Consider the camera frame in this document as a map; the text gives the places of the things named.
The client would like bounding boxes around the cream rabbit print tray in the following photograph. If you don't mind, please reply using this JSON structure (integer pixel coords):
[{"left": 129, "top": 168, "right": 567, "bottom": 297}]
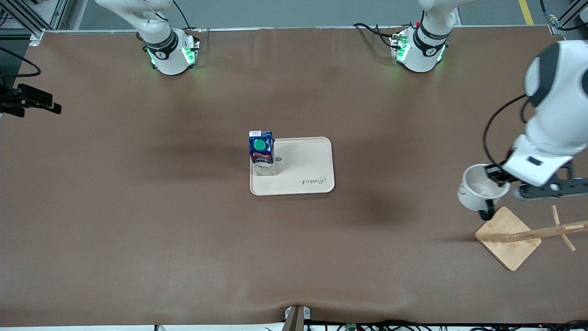
[{"left": 249, "top": 137, "right": 335, "bottom": 197}]

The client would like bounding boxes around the aluminium frame corner post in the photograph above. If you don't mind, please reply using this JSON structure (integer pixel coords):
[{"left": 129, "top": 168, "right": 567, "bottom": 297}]
[
  {"left": 0, "top": 0, "right": 70, "bottom": 45},
  {"left": 547, "top": 0, "right": 588, "bottom": 36}
]

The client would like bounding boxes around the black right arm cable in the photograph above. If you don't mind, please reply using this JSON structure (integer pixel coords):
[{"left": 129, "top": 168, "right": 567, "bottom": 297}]
[{"left": 0, "top": 46, "right": 42, "bottom": 78}]

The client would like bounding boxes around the metal table edge bracket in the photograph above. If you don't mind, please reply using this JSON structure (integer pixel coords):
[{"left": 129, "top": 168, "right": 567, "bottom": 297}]
[{"left": 283, "top": 305, "right": 311, "bottom": 331}]

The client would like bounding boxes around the wooden cup hanging rack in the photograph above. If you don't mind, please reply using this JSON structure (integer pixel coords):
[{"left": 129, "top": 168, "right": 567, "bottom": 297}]
[{"left": 474, "top": 205, "right": 588, "bottom": 272}]

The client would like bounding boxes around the blue milk carton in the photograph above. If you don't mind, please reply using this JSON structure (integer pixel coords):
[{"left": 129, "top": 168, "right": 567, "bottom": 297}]
[{"left": 249, "top": 130, "right": 277, "bottom": 177}]

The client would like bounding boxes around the white smiley mug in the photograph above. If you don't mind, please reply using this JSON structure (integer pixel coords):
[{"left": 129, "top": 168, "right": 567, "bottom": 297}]
[{"left": 457, "top": 164, "right": 511, "bottom": 221}]

